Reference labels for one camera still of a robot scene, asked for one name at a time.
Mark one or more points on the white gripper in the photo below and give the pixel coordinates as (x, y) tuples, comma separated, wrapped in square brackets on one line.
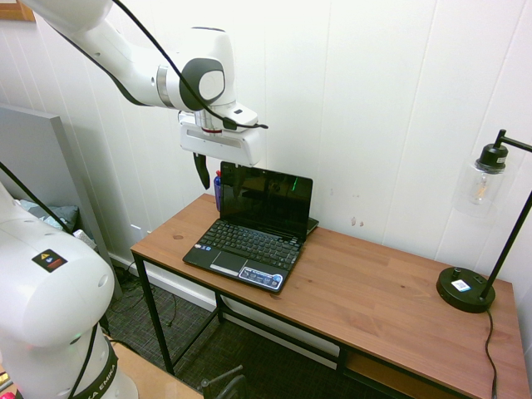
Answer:
[(220, 145)]

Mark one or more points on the black netbook laptop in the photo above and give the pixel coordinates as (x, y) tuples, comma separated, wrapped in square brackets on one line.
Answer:
[(266, 208)]

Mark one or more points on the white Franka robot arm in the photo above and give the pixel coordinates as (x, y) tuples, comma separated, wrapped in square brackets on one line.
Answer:
[(62, 291)]

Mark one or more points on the dark flat device behind laptop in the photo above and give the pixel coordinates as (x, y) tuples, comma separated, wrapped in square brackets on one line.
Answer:
[(312, 224)]

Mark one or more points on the blue bottle with red cap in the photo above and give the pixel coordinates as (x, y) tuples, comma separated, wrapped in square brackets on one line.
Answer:
[(217, 191)]

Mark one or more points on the grey patterned cushion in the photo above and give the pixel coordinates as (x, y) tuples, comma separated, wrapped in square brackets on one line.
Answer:
[(58, 214)]

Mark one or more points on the grey board panel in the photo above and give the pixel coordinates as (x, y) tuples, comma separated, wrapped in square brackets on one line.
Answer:
[(37, 158)]

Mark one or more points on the black metal clamp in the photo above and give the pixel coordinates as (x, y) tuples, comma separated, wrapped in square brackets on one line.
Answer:
[(224, 380)]

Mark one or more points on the light wooden robot mounting table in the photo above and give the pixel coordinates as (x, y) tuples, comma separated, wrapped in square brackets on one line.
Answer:
[(154, 378)]

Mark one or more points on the black lamp with glass shade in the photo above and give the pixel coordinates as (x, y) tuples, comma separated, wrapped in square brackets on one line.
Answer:
[(465, 291)]

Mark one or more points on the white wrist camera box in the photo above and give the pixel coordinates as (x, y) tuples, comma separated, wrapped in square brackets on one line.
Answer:
[(239, 115)]

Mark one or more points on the white wall outlet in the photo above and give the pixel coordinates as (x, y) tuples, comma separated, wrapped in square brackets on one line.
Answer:
[(136, 231)]

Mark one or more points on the wooden desk with black frame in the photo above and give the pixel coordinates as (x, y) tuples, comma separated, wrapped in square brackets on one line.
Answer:
[(365, 287)]

